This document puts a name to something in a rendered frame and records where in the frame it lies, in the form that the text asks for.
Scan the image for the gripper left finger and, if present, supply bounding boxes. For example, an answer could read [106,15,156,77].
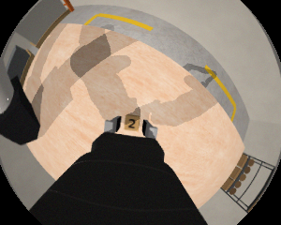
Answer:
[104,116,122,133]

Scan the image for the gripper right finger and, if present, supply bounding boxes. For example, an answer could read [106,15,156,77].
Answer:
[142,119,158,139]

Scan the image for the tan wooden number cube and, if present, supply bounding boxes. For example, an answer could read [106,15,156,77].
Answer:
[124,114,141,131]

